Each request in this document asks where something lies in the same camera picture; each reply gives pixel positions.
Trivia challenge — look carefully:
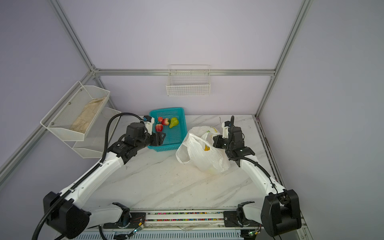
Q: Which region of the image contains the white lemon print plastic bag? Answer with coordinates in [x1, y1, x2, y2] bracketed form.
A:
[176, 126, 230, 175]

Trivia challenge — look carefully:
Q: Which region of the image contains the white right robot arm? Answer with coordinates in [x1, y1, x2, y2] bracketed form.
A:
[213, 122, 302, 238]

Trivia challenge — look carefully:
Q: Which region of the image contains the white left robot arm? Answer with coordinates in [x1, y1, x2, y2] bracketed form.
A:
[33, 121, 166, 240]

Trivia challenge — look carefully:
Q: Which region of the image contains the red fake strawberry large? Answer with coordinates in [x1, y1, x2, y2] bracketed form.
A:
[155, 124, 164, 132]

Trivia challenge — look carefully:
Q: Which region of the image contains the green fake pear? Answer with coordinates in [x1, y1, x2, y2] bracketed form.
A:
[169, 117, 180, 129]

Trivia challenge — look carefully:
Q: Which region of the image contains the teal plastic fruit basket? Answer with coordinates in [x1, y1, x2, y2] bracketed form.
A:
[148, 108, 188, 152]

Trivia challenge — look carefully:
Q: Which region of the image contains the white mesh lower shelf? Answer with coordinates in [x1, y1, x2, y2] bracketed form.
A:
[72, 107, 121, 159]

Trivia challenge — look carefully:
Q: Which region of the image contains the beige cloth in shelf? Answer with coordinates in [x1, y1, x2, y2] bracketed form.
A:
[70, 97, 106, 134]

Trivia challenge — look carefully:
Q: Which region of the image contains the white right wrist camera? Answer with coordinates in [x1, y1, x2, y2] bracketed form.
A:
[222, 121, 233, 139]

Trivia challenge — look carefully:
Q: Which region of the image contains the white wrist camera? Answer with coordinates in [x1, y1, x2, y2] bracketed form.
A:
[222, 121, 233, 139]
[143, 115, 155, 135]

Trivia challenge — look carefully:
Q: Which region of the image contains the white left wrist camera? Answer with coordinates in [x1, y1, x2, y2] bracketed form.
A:
[143, 115, 155, 135]

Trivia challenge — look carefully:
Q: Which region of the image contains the black left corrugated cable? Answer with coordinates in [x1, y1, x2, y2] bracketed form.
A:
[31, 112, 145, 240]

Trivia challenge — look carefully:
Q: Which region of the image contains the white wire wall basket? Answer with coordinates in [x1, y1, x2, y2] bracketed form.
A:
[166, 65, 211, 97]

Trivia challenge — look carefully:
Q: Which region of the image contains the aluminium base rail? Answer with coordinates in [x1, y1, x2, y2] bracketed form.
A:
[55, 209, 313, 240]

